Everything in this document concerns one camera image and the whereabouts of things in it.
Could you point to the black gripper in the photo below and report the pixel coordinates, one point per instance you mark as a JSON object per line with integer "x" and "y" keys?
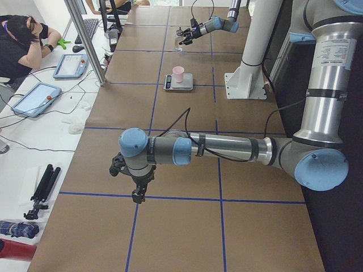
{"x": 195, "y": 32}
{"x": 143, "y": 180}

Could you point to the black keyboard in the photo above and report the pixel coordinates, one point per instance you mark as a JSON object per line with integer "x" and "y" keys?
{"x": 90, "y": 26}

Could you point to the black folded tripod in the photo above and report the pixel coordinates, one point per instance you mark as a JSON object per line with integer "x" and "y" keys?
{"x": 42, "y": 192}

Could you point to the aluminium frame post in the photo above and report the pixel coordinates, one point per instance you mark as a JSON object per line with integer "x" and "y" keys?
{"x": 77, "y": 19}

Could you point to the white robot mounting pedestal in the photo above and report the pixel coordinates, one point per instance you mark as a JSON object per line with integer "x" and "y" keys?
{"x": 247, "y": 81}

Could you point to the glass sauce bottle metal spout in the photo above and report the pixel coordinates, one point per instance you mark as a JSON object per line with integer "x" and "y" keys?
{"x": 178, "y": 39}

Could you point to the far blue teach pendant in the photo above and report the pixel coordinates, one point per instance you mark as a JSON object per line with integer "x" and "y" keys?
{"x": 71, "y": 66}

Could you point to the black computer mouse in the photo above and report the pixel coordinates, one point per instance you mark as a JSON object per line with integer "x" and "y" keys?
{"x": 77, "y": 48}

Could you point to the digital kitchen scale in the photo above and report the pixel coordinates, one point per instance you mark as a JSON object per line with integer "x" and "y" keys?
{"x": 170, "y": 83}

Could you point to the blue folded umbrella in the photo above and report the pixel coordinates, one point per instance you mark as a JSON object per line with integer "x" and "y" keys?
{"x": 19, "y": 229}

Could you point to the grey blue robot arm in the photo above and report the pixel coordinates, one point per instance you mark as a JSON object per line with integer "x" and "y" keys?
{"x": 190, "y": 103}
{"x": 230, "y": 24}

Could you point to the red cylinder bottle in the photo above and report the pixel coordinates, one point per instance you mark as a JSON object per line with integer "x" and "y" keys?
{"x": 17, "y": 251}

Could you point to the near blue teach pendant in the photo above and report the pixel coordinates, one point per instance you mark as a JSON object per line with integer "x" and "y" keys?
{"x": 35, "y": 101}

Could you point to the blue teach pendant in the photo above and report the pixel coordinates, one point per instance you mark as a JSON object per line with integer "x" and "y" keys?
{"x": 71, "y": 66}
{"x": 35, "y": 101}

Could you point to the person in black shirt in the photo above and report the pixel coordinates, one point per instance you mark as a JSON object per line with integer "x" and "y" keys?
{"x": 24, "y": 43}

